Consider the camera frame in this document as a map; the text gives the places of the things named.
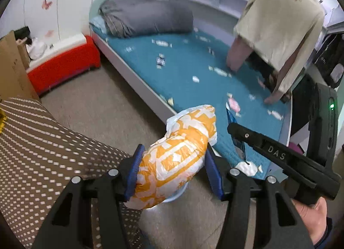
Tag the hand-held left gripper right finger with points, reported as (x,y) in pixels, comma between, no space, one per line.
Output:
(213,175)

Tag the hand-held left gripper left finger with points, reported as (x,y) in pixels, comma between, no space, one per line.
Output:
(133,175)

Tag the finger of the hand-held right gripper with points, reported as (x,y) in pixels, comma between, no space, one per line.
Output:
(246,134)

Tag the orange white plastic bag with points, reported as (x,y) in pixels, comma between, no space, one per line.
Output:
(172,157)

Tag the white plastic bucket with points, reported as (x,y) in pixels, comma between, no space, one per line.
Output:
(174,196)

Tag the person's right forearm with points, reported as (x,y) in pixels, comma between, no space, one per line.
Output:
(328,231)

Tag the person's right hand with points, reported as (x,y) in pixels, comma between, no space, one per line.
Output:
(314,219)

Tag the white crumpled tissue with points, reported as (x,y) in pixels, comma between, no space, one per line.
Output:
(247,169)

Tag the black hanging clothes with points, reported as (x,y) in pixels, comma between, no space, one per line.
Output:
(325,55)

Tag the bed with teal sheet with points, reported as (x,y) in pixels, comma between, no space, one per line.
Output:
(188,77)

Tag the brown dotted cloth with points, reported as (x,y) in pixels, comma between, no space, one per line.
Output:
(40,144)

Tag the small black white wrapper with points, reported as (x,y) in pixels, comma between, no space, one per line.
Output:
(160,61)

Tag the beige hanging shirt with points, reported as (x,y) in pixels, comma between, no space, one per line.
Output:
(279,17)

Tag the red storage box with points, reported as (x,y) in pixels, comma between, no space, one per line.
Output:
(61,66)

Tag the grey folded duvet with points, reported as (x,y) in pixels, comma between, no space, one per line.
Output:
(147,17)

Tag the brown cardboard box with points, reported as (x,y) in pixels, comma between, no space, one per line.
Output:
(13,71)

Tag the black bag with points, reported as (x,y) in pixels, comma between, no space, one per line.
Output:
(22,32)

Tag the white wardrobe with butterfly stickers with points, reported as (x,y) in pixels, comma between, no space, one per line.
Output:
(67,1)

